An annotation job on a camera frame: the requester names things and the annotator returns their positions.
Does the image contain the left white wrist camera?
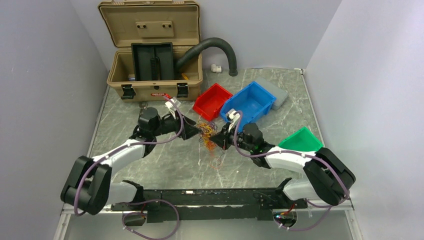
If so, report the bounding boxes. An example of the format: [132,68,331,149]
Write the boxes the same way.
[164,95,181,113]

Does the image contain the silver wrench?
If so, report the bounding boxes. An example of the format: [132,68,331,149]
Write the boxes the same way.
[139,101,148,109]

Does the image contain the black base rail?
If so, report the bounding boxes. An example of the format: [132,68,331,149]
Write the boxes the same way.
[111,187,308,223]

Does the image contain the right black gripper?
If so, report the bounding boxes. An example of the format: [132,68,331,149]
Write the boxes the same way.
[209,122,254,153]

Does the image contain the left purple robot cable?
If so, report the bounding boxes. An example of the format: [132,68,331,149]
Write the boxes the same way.
[72,96,185,240]

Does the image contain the black corrugated hose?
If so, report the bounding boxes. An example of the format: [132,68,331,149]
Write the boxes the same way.
[175,37,239,77]

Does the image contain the purple wire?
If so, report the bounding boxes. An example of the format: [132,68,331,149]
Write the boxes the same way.
[197,115,220,159]

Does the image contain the blue plastic bin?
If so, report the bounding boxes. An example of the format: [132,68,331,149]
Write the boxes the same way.
[219,81,277,128]

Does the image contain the white pipe fitting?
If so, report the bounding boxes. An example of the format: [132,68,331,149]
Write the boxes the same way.
[210,64,223,73]

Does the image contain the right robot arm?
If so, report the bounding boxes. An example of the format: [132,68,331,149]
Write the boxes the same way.
[209,123,356,208]

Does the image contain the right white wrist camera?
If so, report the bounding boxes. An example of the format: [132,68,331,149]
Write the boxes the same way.
[226,108,241,124]

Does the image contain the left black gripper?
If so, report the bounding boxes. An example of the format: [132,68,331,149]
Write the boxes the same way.
[152,109,202,141]

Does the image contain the grey plastic case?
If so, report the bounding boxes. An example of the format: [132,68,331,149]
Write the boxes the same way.
[254,77,289,111]

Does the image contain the black toolbox tray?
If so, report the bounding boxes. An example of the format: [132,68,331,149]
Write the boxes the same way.
[131,42,175,81]

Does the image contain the red plastic bin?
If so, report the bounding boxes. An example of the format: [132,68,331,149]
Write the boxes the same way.
[192,83,233,122]

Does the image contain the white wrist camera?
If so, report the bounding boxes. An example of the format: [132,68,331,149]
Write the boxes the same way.
[226,108,241,124]
[164,95,181,113]

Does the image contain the green plastic bin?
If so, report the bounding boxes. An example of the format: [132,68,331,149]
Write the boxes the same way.
[278,126,324,152]

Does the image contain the tan plastic toolbox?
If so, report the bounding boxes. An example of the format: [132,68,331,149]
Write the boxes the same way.
[98,0,203,102]

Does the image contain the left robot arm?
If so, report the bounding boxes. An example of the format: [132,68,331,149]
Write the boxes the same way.
[60,107,201,216]

